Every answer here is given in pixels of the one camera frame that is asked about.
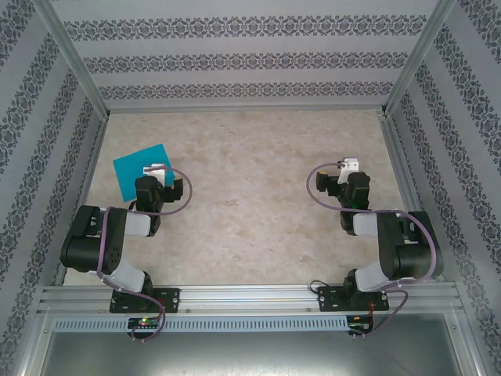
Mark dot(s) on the teal square paper sheet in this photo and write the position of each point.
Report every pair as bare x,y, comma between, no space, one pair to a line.
129,168

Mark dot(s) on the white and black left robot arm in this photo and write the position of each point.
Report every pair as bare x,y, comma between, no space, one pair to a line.
82,250

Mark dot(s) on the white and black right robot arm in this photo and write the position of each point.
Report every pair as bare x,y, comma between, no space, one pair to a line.
415,254

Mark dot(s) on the grey sheet metal panel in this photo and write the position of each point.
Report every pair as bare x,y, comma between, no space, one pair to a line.
250,356

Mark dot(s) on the small circuit board green light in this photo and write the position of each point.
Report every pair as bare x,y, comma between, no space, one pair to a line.
144,323

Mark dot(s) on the small circuit board blue light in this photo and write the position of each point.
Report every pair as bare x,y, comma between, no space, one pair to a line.
361,326

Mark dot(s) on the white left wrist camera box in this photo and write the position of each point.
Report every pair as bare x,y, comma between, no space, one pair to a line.
156,170

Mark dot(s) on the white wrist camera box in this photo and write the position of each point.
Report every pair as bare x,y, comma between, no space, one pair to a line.
348,166
156,170

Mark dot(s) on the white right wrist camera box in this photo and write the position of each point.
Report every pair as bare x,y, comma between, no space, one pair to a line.
348,166

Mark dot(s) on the aluminium side rail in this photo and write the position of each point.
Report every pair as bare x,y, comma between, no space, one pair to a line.
83,196
405,176

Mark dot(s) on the aluminium rear rail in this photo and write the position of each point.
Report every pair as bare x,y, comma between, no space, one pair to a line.
242,109

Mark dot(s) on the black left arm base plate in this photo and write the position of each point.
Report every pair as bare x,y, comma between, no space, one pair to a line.
170,299

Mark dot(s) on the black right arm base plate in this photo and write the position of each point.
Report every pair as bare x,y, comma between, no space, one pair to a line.
329,299

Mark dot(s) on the aluminium mounting rail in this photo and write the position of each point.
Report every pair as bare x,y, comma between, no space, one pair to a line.
242,297

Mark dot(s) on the aluminium frame post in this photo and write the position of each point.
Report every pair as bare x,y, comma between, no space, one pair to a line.
70,51
419,51

